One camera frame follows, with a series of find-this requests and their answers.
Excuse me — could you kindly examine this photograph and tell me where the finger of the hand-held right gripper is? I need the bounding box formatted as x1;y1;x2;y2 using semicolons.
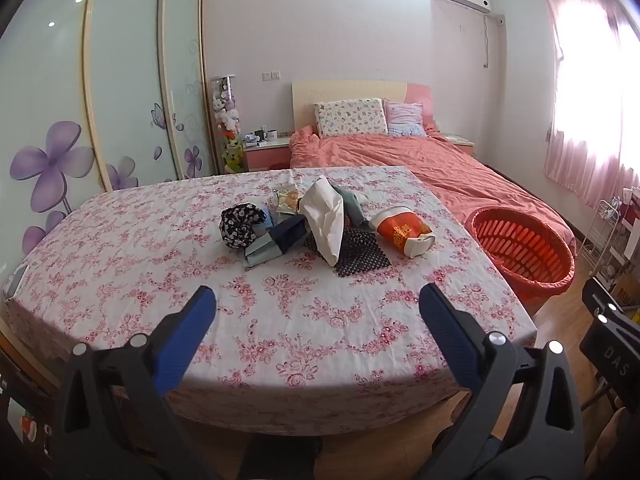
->
582;277;640;341

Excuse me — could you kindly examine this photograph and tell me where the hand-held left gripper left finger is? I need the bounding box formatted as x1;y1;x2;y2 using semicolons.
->
52;285;221;480

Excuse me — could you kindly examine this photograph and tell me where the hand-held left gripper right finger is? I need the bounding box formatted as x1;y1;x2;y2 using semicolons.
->
419;282;586;480

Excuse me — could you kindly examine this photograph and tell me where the orange plastic basket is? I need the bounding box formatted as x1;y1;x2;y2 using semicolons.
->
464;206;577;317

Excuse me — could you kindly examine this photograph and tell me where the pink floral tablecloth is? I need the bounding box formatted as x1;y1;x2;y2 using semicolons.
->
2;166;538;436

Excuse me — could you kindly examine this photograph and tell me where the orange instant noodle cup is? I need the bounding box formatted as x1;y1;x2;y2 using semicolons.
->
369;205;435;259

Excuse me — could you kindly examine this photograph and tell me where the black dotted mat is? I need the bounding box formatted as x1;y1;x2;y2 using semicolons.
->
302;226;392;277

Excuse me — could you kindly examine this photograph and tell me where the black floral cloth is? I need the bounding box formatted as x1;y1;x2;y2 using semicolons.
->
220;203;269;250

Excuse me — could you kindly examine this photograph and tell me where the dark blue cloth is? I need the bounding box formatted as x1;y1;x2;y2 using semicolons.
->
270;217;309;256

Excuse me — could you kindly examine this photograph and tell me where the grey-green sock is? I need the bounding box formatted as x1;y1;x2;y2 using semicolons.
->
331;183;367;226

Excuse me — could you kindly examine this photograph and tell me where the salmon bed duvet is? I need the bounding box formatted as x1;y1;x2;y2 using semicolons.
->
289;125;576;251

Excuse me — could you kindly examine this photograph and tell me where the white cloth bag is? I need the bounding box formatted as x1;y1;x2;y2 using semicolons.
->
298;177;346;267

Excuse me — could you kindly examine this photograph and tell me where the pink nightstand with mugs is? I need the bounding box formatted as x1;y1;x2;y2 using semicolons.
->
243;132;292;172

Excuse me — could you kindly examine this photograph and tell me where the pink curtain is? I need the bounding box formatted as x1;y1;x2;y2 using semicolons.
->
542;0;640;211

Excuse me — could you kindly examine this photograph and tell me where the plush toy display tube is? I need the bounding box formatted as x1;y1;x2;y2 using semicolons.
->
210;75;247;175

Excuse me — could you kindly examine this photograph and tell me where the pink striped pillow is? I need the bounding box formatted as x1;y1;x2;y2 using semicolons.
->
384;101;427;137

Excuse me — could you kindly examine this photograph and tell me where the floral print pillow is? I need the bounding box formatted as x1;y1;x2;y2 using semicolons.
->
313;98;389;139

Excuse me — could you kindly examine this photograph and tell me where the wardrobe with purple flowers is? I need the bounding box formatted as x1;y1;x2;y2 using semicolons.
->
0;0;208;261

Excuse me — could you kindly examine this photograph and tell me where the beige and pink headboard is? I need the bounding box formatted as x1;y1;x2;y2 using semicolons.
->
291;80;432;133

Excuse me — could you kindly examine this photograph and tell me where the air conditioner pipe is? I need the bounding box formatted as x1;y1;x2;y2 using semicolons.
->
481;12;504;69

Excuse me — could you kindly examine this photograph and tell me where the white wire rack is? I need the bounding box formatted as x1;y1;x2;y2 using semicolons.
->
575;199;626;282

